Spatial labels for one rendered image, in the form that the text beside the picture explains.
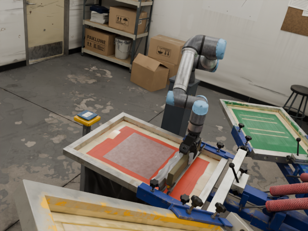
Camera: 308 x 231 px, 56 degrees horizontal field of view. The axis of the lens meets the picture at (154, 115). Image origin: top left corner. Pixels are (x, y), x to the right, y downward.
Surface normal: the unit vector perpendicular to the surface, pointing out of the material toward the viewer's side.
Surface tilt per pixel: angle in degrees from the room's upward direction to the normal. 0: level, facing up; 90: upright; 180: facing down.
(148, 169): 0
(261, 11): 90
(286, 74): 90
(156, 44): 89
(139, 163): 0
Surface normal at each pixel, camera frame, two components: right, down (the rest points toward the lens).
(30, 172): 0.16, -0.87
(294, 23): -0.47, 0.35
